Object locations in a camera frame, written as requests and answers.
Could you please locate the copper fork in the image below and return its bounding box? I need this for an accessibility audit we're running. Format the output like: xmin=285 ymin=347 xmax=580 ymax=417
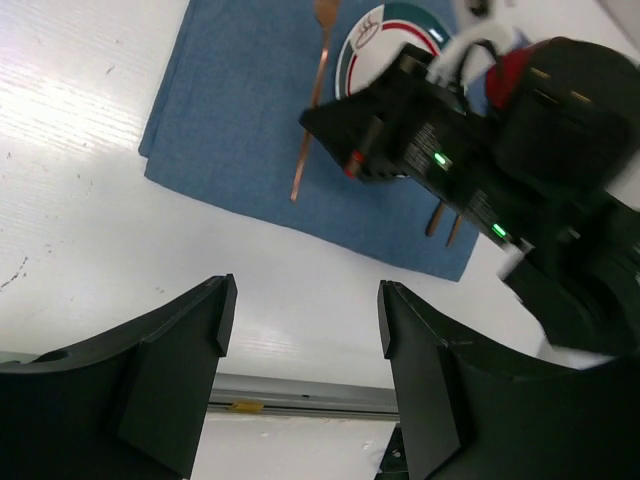
xmin=290 ymin=0 xmax=341 ymax=202

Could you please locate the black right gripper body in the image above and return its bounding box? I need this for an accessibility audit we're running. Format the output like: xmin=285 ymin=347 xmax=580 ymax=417
xmin=300 ymin=44 xmax=505 ymax=210

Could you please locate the red enamel mug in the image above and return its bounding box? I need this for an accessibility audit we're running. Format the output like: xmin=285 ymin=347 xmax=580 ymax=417
xmin=485 ymin=45 xmax=537 ymax=109

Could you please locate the copper spoon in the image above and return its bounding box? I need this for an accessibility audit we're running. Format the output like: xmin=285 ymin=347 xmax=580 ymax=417
xmin=425 ymin=200 xmax=446 ymax=237

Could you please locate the blue cloth placemat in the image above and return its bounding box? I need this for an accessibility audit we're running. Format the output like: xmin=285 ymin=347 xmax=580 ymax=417
xmin=139 ymin=1 xmax=478 ymax=281

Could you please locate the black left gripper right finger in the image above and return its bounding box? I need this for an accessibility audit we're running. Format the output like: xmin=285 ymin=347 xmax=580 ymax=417
xmin=378 ymin=281 xmax=639 ymax=479

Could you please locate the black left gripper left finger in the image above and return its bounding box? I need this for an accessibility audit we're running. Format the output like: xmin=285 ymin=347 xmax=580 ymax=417
xmin=1 ymin=275 xmax=237 ymax=479

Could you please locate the white plate green red rim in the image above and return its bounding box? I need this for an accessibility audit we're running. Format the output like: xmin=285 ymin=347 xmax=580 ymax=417
xmin=334 ymin=1 xmax=457 ymax=99

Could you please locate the yellow rail slot nut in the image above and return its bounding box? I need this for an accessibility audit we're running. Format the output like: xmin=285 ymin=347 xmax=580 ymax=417
xmin=228 ymin=401 xmax=264 ymax=413

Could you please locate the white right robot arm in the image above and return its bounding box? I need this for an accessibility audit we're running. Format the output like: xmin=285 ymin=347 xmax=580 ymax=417
xmin=300 ymin=37 xmax=639 ymax=357

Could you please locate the copper knife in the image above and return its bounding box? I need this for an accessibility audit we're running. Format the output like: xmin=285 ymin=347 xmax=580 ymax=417
xmin=446 ymin=215 xmax=462 ymax=248

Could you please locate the aluminium front rail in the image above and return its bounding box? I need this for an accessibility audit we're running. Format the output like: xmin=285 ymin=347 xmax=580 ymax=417
xmin=208 ymin=373 xmax=400 ymax=422

